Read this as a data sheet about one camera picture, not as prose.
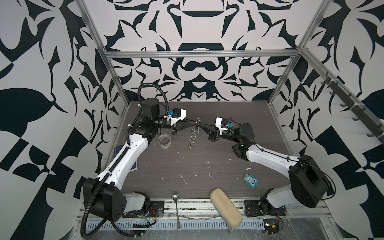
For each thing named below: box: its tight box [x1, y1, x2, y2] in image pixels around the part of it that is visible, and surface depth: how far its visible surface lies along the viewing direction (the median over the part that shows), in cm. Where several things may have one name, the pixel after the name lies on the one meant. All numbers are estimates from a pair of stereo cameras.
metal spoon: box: [171, 191, 181, 230], surface depth 78 cm
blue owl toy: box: [243, 173, 259, 189], surface depth 83 cm
